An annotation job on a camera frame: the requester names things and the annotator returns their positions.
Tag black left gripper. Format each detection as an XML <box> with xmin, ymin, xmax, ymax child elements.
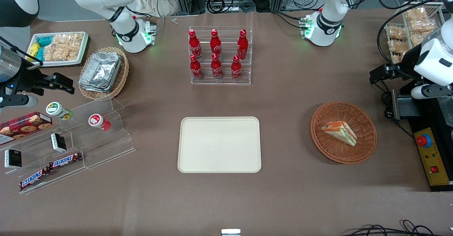
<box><xmin>369</xmin><ymin>48</ymin><xmax>424</xmax><ymax>86</ymax></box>

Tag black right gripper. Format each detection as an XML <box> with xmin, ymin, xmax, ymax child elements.
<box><xmin>0</xmin><ymin>64</ymin><xmax>75</xmax><ymax>96</ymax></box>

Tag triangle sandwich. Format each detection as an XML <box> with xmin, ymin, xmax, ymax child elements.
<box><xmin>321</xmin><ymin>121</ymin><xmax>357</xmax><ymax>147</ymax></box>

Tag aluminium foil tray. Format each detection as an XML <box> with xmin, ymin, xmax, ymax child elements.
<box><xmin>79</xmin><ymin>82</ymin><xmax>114</xmax><ymax>93</ymax></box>
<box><xmin>79</xmin><ymin>51</ymin><xmax>123</xmax><ymax>90</ymax></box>

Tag white rectangular snack tray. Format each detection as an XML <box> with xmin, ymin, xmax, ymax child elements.
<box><xmin>26</xmin><ymin>31</ymin><xmax>90</xmax><ymax>68</ymax></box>

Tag oval light wicker basket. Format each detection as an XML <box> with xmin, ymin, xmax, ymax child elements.
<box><xmin>78</xmin><ymin>47</ymin><xmax>130</xmax><ymax>101</ymax></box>

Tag round brown wicker basket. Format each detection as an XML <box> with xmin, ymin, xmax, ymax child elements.
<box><xmin>310</xmin><ymin>102</ymin><xmax>378</xmax><ymax>165</ymax></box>

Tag cream rectangular tray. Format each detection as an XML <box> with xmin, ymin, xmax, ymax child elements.
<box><xmin>177</xmin><ymin>116</ymin><xmax>262</xmax><ymax>174</ymax></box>

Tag green lid drink cup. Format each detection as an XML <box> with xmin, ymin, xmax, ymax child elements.
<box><xmin>46</xmin><ymin>102</ymin><xmax>74</xmax><ymax>121</ymax></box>

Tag bagged fried snack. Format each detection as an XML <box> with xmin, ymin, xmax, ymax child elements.
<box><xmin>387</xmin><ymin>26</ymin><xmax>408</xmax><ymax>40</ymax></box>
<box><xmin>405</xmin><ymin>7</ymin><xmax>428</xmax><ymax>21</ymax></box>
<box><xmin>408</xmin><ymin>19</ymin><xmax>436</xmax><ymax>33</ymax></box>
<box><xmin>410</xmin><ymin>32</ymin><xmax>434</xmax><ymax>48</ymax></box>
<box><xmin>387</xmin><ymin>39</ymin><xmax>409</xmax><ymax>53</ymax></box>

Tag clear rice cracker bag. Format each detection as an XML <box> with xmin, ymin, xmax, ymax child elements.
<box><xmin>42</xmin><ymin>34</ymin><xmax>68</xmax><ymax>62</ymax></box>
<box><xmin>65</xmin><ymin>33</ymin><xmax>84</xmax><ymax>61</ymax></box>

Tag grey metal plate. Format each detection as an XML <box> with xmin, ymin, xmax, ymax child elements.
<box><xmin>392</xmin><ymin>89</ymin><xmax>422</xmax><ymax>120</ymax></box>

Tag red lid drink cup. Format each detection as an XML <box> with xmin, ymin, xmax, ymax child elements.
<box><xmin>88</xmin><ymin>113</ymin><xmax>111</xmax><ymax>132</ymax></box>

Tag red plaid cookie box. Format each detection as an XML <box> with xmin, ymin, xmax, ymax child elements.
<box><xmin>0</xmin><ymin>111</ymin><xmax>53</xmax><ymax>145</ymax></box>

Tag small black box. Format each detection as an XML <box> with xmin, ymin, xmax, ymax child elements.
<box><xmin>4</xmin><ymin>149</ymin><xmax>23</xmax><ymax>169</ymax></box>
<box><xmin>50</xmin><ymin>132</ymin><xmax>67</xmax><ymax>152</ymax></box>

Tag black side platform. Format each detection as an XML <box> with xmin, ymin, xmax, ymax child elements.
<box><xmin>409</xmin><ymin>86</ymin><xmax>453</xmax><ymax>192</ymax></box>

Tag clear plastic container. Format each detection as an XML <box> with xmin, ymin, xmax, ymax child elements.
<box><xmin>439</xmin><ymin>96</ymin><xmax>453</xmax><ymax>127</ymax></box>

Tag clear acrylic step shelf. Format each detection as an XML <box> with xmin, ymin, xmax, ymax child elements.
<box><xmin>0</xmin><ymin>97</ymin><xmax>136</xmax><ymax>195</ymax></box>

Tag red emergency stop button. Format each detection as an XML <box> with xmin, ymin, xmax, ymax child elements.
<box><xmin>416</xmin><ymin>134</ymin><xmax>433</xmax><ymax>148</ymax></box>

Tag Snickers chocolate bar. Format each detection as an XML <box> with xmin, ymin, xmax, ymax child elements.
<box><xmin>19</xmin><ymin>167</ymin><xmax>52</xmax><ymax>191</ymax></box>
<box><xmin>48</xmin><ymin>151</ymin><xmax>83</xmax><ymax>169</ymax></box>

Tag yellow control panel box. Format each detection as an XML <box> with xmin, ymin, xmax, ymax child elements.
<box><xmin>414</xmin><ymin>127</ymin><xmax>452</xmax><ymax>186</ymax></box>

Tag beige cloth bag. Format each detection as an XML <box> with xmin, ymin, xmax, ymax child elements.
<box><xmin>132</xmin><ymin>0</ymin><xmax>182</xmax><ymax>17</ymax></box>

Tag red cola bottle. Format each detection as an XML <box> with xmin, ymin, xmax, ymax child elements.
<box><xmin>237</xmin><ymin>29</ymin><xmax>249</xmax><ymax>61</ymax></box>
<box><xmin>211</xmin><ymin>53</ymin><xmax>224</xmax><ymax>80</ymax></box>
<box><xmin>231</xmin><ymin>54</ymin><xmax>243</xmax><ymax>82</ymax></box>
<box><xmin>188</xmin><ymin>29</ymin><xmax>202</xmax><ymax>60</ymax></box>
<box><xmin>189</xmin><ymin>54</ymin><xmax>204</xmax><ymax>81</ymax></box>
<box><xmin>210</xmin><ymin>29</ymin><xmax>223</xmax><ymax>60</ymax></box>

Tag clear acrylic bottle rack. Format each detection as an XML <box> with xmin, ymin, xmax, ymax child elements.
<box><xmin>189</xmin><ymin>25</ymin><xmax>254</xmax><ymax>86</ymax></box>

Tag black platform cables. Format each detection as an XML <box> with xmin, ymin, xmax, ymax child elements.
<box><xmin>380</xmin><ymin>82</ymin><xmax>415</xmax><ymax>139</ymax></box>

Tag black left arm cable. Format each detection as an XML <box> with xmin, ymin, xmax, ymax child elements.
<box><xmin>376</xmin><ymin>2</ymin><xmax>430</xmax><ymax>74</ymax></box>

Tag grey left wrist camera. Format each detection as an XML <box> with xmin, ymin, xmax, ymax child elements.
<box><xmin>411</xmin><ymin>84</ymin><xmax>453</xmax><ymax>100</ymax></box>

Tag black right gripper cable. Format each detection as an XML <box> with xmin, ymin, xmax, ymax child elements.
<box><xmin>0</xmin><ymin>36</ymin><xmax>44</xmax><ymax>67</ymax></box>

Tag white wire rack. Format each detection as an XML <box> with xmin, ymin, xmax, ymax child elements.
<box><xmin>385</xmin><ymin>2</ymin><xmax>447</xmax><ymax>65</ymax></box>

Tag black left base cables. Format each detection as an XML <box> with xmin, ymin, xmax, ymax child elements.
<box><xmin>272</xmin><ymin>11</ymin><xmax>309</xmax><ymax>30</ymax></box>

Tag right base cable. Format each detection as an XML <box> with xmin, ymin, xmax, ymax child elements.
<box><xmin>125</xmin><ymin>5</ymin><xmax>167</xmax><ymax>35</ymax></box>

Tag black floor cables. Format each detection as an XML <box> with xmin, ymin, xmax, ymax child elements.
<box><xmin>341</xmin><ymin>220</ymin><xmax>453</xmax><ymax>236</ymax></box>

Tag coiled black cable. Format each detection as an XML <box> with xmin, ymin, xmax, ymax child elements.
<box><xmin>206</xmin><ymin>0</ymin><xmax>226</xmax><ymax>14</ymax></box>

